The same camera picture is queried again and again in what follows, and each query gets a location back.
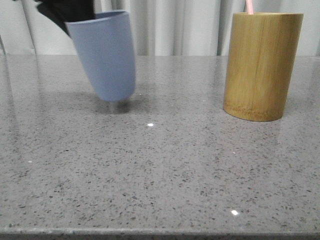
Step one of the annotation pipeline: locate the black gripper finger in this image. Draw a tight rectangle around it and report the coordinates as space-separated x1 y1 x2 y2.
35 0 95 37

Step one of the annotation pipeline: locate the blue plastic cup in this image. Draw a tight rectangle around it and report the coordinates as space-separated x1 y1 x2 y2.
66 10 136 102

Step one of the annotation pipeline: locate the pink chopstick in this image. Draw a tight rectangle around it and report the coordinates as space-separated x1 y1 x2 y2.
246 0 254 15

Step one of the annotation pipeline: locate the grey pleated curtain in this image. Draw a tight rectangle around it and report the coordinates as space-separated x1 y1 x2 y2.
0 0 320 56

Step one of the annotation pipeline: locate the bamboo cylinder holder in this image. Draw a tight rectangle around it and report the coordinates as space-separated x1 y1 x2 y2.
223 12 304 122

